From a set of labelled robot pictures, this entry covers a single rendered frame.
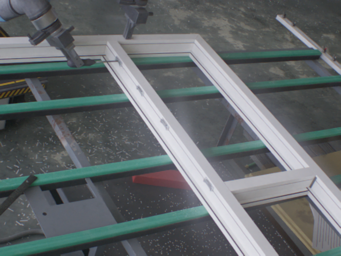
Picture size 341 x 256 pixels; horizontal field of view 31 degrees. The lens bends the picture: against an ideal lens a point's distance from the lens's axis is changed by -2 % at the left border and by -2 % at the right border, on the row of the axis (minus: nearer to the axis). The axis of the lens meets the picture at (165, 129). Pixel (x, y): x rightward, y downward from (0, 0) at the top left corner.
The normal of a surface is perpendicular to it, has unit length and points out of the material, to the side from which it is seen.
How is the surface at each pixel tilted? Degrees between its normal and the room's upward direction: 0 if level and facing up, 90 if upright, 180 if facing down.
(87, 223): 0
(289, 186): 90
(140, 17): 90
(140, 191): 0
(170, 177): 0
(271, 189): 90
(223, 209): 90
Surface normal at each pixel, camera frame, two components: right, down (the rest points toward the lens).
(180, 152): -0.84, 0.09
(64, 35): 0.54, 0.18
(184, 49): 0.46, 0.63
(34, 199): 0.28, -0.77
